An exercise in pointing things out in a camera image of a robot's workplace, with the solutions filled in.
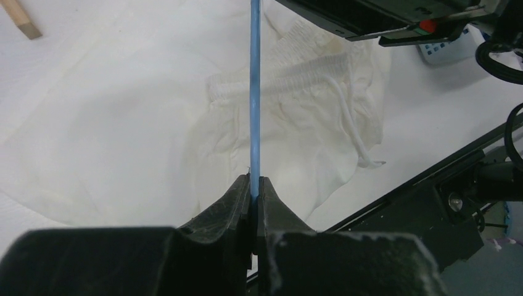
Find clear plastic basket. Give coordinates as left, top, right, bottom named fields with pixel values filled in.
left=418, top=25, right=485, bottom=65

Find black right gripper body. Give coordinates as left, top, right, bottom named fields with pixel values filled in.
left=280, top=0, right=510, bottom=47

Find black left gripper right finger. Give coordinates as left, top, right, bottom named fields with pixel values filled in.
left=257, top=177, right=447, bottom=295

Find wooden clothes rack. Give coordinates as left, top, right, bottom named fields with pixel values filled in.
left=1, top=0, right=43, bottom=40

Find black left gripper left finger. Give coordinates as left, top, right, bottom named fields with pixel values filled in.
left=1, top=175, right=251, bottom=295

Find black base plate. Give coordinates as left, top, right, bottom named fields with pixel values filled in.
left=245, top=122, right=523, bottom=296

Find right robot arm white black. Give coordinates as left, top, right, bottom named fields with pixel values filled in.
left=284, top=1, right=522, bottom=230

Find white shorts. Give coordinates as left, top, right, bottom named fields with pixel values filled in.
left=1, top=1, right=391, bottom=226

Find lilac hanger of white shorts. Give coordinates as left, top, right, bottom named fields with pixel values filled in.
left=249, top=0, right=261, bottom=204

